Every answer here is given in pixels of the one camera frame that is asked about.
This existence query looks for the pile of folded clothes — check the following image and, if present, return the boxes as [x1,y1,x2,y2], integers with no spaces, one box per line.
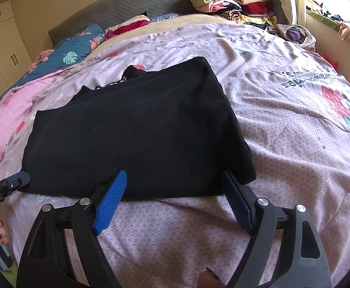
[189,0,289,26]

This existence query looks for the red cloth scrap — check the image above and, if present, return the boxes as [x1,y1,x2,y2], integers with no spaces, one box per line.
[323,53,339,72]

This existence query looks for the beige bed sheet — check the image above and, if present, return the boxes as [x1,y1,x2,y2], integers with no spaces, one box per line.
[85,13,253,65]

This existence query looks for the pink floral blanket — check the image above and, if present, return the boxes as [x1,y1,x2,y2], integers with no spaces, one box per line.
[0,49,64,174]

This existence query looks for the purple cloth bundle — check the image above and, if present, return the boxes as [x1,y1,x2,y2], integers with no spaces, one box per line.
[266,23,317,51]

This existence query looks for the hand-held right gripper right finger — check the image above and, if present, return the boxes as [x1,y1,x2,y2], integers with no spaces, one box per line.
[221,169,333,288]

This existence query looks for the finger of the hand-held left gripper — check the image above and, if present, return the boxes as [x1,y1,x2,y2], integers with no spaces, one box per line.
[1,171,32,194]

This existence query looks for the teal leaf-print quilt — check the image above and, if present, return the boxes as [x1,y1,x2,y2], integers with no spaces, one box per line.
[0,23,105,111]

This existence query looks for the cream wardrobe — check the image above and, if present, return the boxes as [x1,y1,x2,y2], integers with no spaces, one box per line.
[0,0,33,111]

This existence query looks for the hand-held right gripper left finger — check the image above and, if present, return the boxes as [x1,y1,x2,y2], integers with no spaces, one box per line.
[16,170,128,288]

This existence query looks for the black t-shirt with orange print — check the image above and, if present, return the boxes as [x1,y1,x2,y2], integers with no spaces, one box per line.
[22,56,257,201]

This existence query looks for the lilac printed bed sheet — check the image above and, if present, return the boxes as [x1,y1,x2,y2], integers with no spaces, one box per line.
[0,24,350,288]

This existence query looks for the red and pink folded cloth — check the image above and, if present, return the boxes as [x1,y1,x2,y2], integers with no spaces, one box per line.
[105,15,152,39]

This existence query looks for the grey quilted headboard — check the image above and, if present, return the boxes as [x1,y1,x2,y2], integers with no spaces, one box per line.
[48,0,197,43]

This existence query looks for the clothes on windowsill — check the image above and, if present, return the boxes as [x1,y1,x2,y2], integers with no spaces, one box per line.
[305,0,350,50]

